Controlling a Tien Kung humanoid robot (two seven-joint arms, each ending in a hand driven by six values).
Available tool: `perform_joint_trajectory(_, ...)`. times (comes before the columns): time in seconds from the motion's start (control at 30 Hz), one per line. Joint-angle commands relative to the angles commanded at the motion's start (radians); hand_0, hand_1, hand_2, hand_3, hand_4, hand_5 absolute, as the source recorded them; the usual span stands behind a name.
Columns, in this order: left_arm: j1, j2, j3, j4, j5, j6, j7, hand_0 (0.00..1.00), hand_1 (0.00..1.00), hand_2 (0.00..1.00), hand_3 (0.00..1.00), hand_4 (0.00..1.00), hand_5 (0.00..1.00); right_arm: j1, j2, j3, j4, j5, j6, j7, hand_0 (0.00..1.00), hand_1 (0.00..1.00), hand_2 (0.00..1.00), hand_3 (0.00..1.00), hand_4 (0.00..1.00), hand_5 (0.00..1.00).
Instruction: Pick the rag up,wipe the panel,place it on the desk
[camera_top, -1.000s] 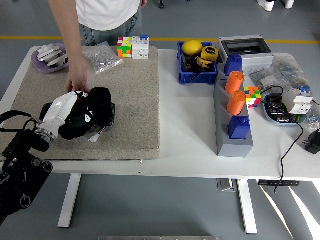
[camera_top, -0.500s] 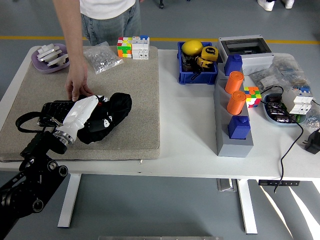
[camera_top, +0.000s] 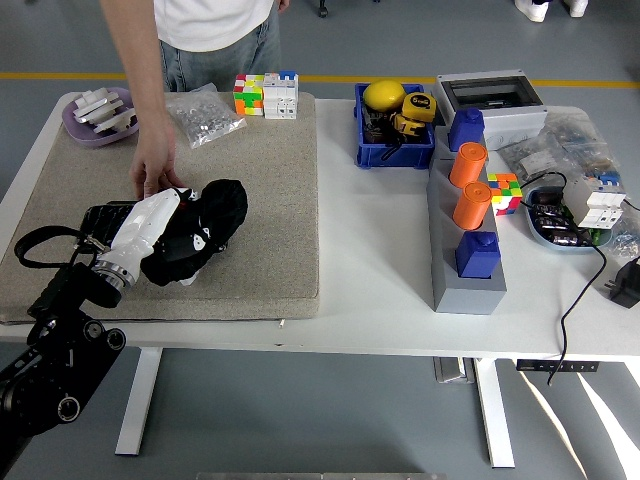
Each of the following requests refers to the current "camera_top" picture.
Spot long silver metal bar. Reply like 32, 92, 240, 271
73, 97, 122, 124

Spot grey-brown table mat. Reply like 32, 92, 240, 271
0, 90, 321, 326

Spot large multicolour puzzle cube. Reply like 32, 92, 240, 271
233, 73, 266, 117

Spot purple oval tray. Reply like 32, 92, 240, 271
61, 87, 141, 148

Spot grey stepped holder block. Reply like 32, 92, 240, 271
427, 124, 509, 316

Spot yellow round tape measure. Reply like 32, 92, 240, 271
401, 92, 438, 124

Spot white metal bracket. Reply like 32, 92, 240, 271
92, 105, 139, 135

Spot black wrist strap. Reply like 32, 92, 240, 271
380, 134, 406, 162

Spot person's right hand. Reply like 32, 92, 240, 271
128, 125, 187, 201

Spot yellow oval ball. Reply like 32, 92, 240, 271
362, 79, 407, 112

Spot black electronic modules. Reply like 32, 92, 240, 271
531, 191, 595, 247

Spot grey enclosure box, clear lid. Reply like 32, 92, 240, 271
432, 73, 546, 151

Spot person in black trousers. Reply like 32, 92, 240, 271
514, 0, 589, 23

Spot large clear bag of parts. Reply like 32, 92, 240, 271
542, 109, 615, 177

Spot light blue oval tray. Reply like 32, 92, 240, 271
524, 185, 619, 256

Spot black power adapter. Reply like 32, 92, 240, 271
607, 257, 640, 310

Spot small multicolour puzzle cube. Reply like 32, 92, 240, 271
487, 172, 525, 217

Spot blue plastic bin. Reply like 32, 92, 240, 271
353, 82, 437, 171

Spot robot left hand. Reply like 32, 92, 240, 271
106, 187, 195, 280

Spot black table control panel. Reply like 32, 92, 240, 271
516, 358, 600, 374

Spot yellow and black tape measure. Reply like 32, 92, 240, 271
389, 112, 427, 140

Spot small clear bag of parts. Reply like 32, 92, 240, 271
497, 137, 560, 182

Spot orange cylinder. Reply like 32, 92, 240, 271
448, 141, 489, 189
452, 181, 494, 231

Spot black glossy panel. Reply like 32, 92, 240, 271
81, 199, 151, 250

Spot clear bag of metal nuts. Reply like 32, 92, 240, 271
165, 83, 248, 150

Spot blue square bottle block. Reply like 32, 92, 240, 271
454, 230, 502, 280
448, 107, 486, 153

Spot clear bag of metal rings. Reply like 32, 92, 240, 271
610, 218, 640, 261

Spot white circuit breaker, blue clips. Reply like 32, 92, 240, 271
563, 172, 627, 232

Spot grey box under table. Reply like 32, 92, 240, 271
433, 356, 476, 385

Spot white table leg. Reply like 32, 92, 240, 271
472, 358, 516, 470
114, 347, 164, 456

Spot white breaker block, blue top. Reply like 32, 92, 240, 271
263, 69, 300, 120

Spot black power cable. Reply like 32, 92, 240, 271
519, 172, 640, 387

